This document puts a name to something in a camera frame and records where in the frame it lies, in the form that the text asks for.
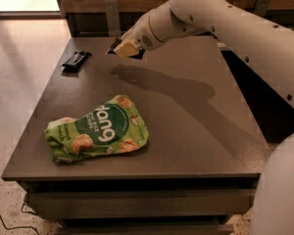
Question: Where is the green dang rice chips bag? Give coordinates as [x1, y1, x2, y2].
[44, 95, 149, 164]

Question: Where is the black chocolate rxbar wrapper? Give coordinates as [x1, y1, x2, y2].
[106, 37, 145, 60]

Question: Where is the left metal wall bracket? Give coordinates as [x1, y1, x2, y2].
[105, 0, 122, 37]

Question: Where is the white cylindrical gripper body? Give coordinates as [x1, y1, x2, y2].
[122, 12, 163, 50]

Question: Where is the metal wall bracket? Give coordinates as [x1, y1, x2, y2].
[105, 0, 122, 37]
[253, 0, 271, 17]

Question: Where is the dark blueberry rxbar wrapper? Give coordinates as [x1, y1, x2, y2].
[62, 51, 91, 72]

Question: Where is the lower grey drawer front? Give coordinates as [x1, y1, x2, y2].
[56, 225, 233, 235]

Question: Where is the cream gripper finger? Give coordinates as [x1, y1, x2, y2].
[113, 38, 140, 58]

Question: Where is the grey drawer cabinet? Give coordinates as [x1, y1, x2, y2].
[2, 37, 269, 235]

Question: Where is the grey drawer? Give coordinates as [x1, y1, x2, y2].
[26, 189, 255, 220]
[56, 225, 233, 235]

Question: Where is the black floor cable left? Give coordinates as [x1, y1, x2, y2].
[0, 210, 41, 235]

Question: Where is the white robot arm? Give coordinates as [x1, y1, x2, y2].
[113, 0, 294, 235]

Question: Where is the upper grey drawer front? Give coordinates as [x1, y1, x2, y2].
[26, 189, 255, 220]

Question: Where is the right metal wall bracket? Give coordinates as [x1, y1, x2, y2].
[253, 0, 271, 17]

